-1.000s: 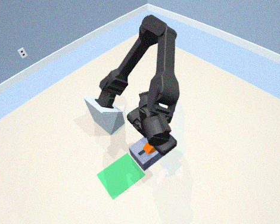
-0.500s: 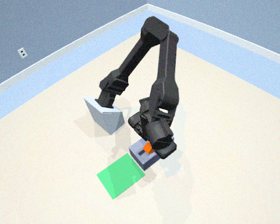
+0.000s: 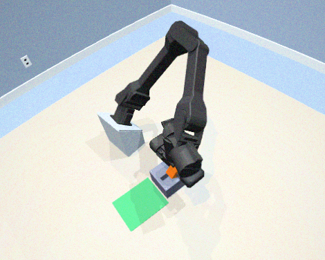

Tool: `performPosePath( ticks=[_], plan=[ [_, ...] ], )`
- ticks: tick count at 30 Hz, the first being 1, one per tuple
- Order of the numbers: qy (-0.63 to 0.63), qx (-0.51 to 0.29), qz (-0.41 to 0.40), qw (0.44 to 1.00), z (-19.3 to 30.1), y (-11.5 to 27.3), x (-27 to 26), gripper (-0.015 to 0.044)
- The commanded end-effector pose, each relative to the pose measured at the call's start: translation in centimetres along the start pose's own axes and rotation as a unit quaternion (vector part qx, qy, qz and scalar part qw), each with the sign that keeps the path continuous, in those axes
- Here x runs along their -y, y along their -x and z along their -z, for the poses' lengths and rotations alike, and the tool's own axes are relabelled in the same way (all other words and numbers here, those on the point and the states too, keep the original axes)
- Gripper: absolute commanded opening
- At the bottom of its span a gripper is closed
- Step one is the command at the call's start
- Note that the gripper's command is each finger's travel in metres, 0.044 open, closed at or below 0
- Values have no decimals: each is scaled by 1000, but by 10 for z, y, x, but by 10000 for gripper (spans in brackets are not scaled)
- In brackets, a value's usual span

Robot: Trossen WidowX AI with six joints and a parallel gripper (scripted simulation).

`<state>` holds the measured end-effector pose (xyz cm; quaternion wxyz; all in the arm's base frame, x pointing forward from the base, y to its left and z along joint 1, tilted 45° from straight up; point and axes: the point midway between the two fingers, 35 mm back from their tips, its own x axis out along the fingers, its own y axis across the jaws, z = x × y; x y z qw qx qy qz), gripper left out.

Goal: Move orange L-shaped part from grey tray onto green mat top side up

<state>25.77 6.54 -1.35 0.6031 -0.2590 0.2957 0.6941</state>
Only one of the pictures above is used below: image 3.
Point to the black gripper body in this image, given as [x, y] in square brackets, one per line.
[157, 145]

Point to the orange l-shaped part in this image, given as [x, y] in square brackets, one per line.
[172, 172]

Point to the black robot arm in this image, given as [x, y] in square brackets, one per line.
[191, 111]

